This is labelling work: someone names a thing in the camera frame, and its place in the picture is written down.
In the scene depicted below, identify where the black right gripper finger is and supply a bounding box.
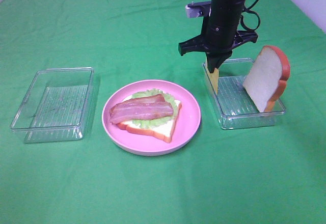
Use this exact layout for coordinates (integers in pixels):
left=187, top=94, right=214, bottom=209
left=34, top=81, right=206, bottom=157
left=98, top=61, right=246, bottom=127
left=206, top=53, right=218, bottom=73
left=215, top=52, right=232, bottom=69

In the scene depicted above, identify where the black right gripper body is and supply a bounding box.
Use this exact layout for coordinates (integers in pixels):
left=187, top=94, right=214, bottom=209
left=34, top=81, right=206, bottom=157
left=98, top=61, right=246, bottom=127
left=178, top=12, right=258, bottom=55

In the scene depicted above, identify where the yellow cheese slice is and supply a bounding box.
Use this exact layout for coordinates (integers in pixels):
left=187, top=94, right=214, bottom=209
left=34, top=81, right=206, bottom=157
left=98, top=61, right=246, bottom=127
left=205, top=58, right=219, bottom=95

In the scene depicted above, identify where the white bread slice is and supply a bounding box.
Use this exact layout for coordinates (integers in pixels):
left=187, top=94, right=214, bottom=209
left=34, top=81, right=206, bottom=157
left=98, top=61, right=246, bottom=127
left=116, top=104, right=182, bottom=143
left=242, top=45, right=290, bottom=113

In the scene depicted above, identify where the bacon strip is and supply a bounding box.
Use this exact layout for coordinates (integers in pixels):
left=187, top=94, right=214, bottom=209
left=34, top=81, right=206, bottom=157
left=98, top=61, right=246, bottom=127
left=110, top=102, right=174, bottom=124
left=114, top=94, right=165, bottom=107

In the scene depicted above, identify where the green lettuce leaf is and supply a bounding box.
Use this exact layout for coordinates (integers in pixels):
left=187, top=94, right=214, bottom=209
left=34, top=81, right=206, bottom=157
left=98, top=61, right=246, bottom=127
left=131, top=88, right=181, bottom=129

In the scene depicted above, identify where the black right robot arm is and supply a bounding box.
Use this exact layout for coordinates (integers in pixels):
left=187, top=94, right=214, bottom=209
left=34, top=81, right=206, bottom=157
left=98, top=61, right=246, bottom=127
left=178, top=0, right=258, bottom=73

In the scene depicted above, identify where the right clear plastic container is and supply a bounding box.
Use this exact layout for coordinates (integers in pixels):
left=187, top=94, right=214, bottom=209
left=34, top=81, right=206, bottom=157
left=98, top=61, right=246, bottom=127
left=202, top=58, right=286, bottom=130

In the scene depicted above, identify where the clear plastic container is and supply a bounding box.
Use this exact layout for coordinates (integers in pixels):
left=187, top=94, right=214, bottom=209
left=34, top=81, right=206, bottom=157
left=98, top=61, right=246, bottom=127
left=10, top=67, right=94, bottom=144
left=202, top=58, right=286, bottom=130

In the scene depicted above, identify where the pink round plate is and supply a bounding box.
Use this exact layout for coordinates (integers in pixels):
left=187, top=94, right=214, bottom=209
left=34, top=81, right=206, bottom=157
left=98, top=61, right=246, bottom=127
left=102, top=79, right=201, bottom=156

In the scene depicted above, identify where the left clear plastic container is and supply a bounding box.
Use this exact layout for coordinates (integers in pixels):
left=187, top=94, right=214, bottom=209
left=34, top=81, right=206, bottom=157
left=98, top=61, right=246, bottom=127
left=10, top=67, right=94, bottom=144

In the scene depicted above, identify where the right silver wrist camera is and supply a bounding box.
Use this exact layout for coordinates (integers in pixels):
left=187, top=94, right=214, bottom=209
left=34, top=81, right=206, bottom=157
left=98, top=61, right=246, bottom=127
left=185, top=1, right=211, bottom=18

